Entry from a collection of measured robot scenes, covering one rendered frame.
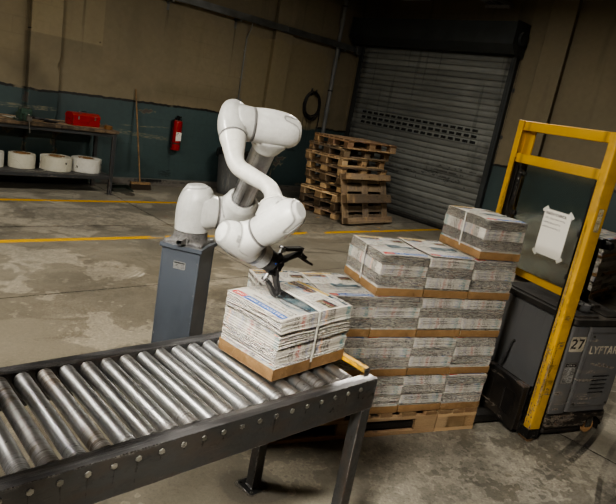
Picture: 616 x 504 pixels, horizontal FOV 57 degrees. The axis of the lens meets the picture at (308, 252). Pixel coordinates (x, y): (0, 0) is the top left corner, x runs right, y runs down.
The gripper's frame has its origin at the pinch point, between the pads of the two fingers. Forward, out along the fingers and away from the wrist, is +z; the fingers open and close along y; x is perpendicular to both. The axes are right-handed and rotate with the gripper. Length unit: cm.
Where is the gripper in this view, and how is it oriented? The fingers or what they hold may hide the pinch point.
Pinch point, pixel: (299, 278)
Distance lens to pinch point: 207.0
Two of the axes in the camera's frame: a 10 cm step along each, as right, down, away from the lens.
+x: 6.6, 3.0, -6.9
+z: 5.7, 4.0, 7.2
